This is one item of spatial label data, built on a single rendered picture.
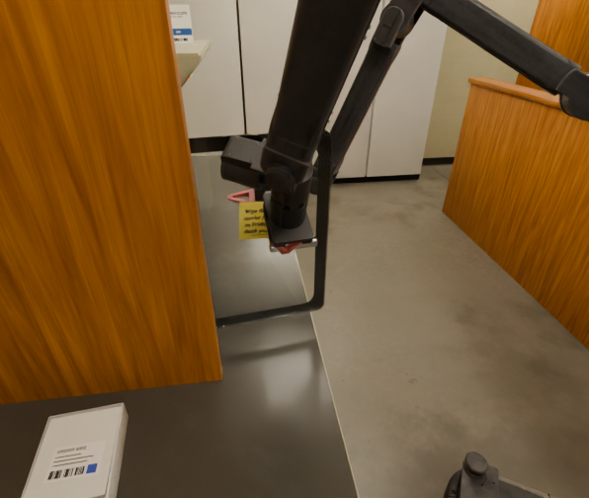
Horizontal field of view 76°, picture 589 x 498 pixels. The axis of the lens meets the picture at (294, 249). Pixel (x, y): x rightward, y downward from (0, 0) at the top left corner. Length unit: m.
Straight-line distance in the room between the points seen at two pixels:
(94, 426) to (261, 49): 3.34
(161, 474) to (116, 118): 0.53
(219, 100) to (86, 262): 3.21
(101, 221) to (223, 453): 0.42
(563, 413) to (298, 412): 1.68
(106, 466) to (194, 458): 0.13
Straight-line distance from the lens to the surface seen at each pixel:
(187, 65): 0.60
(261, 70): 3.74
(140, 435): 0.77
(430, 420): 1.97
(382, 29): 0.87
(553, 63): 0.88
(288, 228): 0.60
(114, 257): 0.64
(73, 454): 0.75
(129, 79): 0.54
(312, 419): 0.74
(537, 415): 2.19
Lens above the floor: 1.56
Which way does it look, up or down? 32 degrees down
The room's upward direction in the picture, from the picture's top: straight up
